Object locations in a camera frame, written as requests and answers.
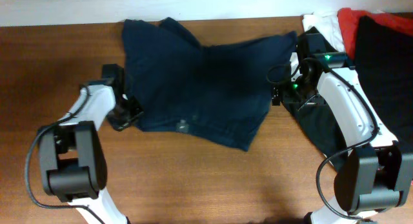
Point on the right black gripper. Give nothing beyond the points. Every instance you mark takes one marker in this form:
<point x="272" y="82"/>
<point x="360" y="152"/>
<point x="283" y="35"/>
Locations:
<point x="279" y="95"/>

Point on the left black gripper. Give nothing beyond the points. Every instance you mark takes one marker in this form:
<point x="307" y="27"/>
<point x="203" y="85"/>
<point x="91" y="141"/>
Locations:
<point x="128" y="112"/>

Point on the navy blue shorts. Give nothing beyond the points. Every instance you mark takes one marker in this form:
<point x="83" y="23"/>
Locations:
<point x="220" y="93"/>

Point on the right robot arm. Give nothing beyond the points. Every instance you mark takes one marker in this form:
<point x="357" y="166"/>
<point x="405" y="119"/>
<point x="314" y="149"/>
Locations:
<point x="377" y="173"/>

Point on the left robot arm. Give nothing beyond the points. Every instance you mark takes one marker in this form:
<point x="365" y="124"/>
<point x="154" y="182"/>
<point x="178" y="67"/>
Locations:
<point x="72" y="163"/>

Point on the white garment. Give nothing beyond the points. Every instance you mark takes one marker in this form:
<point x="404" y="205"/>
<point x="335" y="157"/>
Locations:
<point x="327" y="24"/>

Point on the red garment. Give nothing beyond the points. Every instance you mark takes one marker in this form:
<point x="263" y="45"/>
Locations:
<point x="349" y="20"/>

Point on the black garment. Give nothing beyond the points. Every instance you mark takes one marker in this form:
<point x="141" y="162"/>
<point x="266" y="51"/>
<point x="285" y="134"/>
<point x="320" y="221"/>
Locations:
<point x="383" y="60"/>

